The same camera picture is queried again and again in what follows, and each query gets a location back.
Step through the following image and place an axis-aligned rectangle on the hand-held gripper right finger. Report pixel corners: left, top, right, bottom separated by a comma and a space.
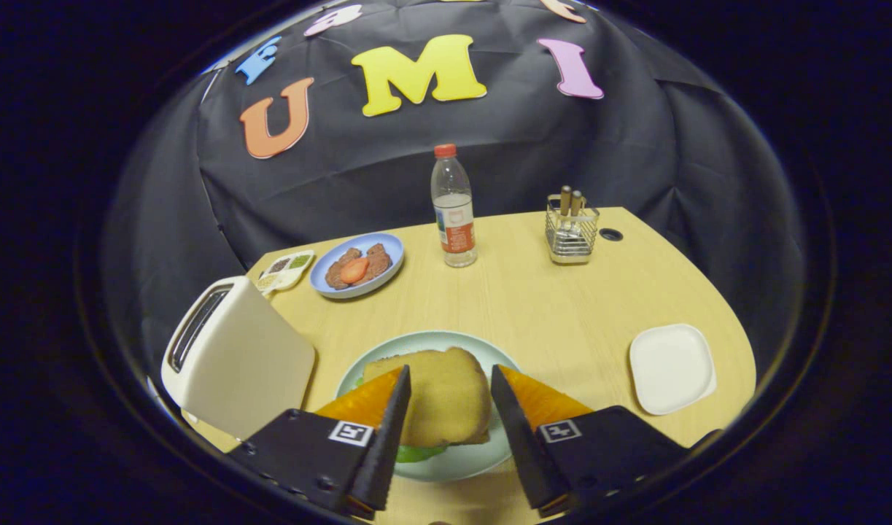
489, 364, 691, 518

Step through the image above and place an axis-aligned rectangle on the white divided condiment tray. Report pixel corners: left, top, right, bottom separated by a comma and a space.
255, 249, 316, 294

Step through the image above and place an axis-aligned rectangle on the metal wire utensil holder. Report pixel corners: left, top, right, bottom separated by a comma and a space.
545, 194, 601, 265

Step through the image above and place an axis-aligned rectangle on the brown meat patty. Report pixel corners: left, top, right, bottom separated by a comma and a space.
325, 247, 363, 290
361, 243, 393, 282

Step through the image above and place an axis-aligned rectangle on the green lettuce leaf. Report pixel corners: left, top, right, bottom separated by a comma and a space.
355, 375, 448, 464

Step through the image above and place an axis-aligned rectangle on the white square plate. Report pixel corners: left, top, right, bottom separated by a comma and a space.
629, 323, 718, 416

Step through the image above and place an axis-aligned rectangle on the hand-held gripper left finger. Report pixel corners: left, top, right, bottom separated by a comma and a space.
225, 365, 412, 521

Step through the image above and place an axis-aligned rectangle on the black backdrop cloth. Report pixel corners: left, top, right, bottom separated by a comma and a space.
99, 0, 807, 380

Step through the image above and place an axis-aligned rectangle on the brown toasted bread slice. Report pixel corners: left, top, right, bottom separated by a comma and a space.
363, 346, 494, 448

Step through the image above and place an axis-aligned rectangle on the cream white toaster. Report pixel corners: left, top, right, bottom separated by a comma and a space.
160, 275, 317, 442

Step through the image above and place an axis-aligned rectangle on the clear red-capped water bottle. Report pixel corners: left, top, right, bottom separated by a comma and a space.
430, 144, 478, 268

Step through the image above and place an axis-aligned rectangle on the blue round plate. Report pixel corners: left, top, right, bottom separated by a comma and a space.
310, 233, 405, 300

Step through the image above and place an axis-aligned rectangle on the pale green round plate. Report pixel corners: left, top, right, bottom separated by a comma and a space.
335, 330, 523, 483

